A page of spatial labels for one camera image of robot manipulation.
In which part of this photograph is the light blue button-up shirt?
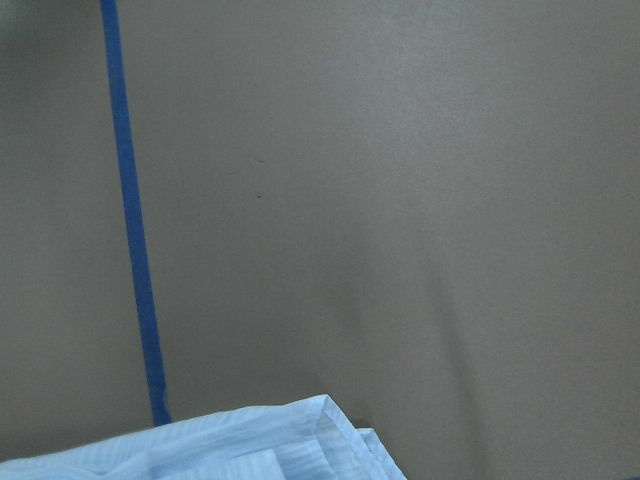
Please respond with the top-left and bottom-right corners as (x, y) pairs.
(1, 394), (404, 479)

